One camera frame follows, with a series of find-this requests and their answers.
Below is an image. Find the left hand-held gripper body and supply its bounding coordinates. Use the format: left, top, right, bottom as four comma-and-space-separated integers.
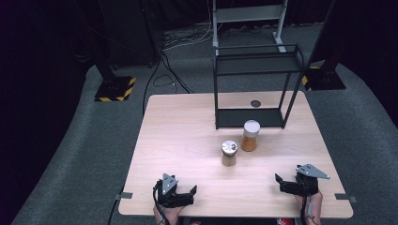
152, 172, 186, 209

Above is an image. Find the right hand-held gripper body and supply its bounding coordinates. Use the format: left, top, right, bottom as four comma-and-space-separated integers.
295, 163, 331, 198

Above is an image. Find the silver lid spice jar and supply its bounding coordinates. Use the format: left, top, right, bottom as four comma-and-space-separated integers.
221, 139, 239, 168

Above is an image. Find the white lid spice jar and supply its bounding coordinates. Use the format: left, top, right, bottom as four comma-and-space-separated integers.
240, 119, 262, 153

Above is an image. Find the black metal shelf rack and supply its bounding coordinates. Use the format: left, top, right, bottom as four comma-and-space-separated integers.
212, 43, 306, 130

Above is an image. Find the person's left hand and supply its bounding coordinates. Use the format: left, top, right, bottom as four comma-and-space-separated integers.
152, 203, 186, 225

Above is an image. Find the person's right hand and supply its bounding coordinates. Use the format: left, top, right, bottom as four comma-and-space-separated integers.
295, 191, 324, 225

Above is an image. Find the grey metal stand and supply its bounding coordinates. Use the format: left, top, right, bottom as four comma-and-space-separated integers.
211, 0, 288, 54

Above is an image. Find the left hand-held gripper cable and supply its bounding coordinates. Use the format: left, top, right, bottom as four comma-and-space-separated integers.
152, 183, 171, 225

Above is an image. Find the hand-held gripper cable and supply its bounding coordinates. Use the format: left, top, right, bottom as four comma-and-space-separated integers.
152, 183, 171, 225
299, 193, 314, 225

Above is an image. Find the right hand-held gripper cable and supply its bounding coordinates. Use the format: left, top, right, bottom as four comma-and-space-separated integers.
299, 193, 314, 225

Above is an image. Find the grey table bracket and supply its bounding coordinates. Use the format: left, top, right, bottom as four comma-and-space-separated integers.
114, 191, 134, 202
333, 192, 358, 203

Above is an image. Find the black cable under table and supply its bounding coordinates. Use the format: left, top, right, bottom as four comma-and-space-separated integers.
107, 187, 125, 225

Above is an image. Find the thick black floor cable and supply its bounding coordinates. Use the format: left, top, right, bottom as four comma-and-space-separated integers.
142, 51, 167, 117
161, 51, 194, 95

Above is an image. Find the black post with striped base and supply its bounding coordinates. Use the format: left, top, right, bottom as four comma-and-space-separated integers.
93, 46, 138, 103
300, 0, 347, 93

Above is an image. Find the white floor cable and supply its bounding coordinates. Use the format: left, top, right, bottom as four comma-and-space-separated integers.
161, 29, 218, 52

